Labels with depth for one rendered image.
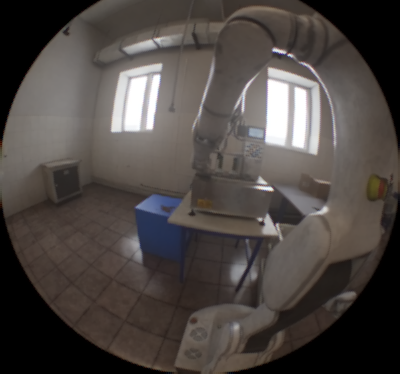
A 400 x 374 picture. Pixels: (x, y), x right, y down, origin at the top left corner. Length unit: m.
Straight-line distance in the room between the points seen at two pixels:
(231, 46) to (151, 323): 1.46
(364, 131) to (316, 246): 0.17
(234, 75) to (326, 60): 0.16
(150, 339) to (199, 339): 0.48
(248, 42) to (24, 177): 3.64
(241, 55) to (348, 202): 0.26
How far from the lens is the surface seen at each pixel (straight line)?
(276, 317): 0.41
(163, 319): 1.35
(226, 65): 0.24
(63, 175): 3.17
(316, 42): 0.26
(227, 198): 1.00
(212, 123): 0.32
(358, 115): 0.25
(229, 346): 0.62
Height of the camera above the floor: 1.29
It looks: 13 degrees down
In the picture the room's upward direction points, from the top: 6 degrees clockwise
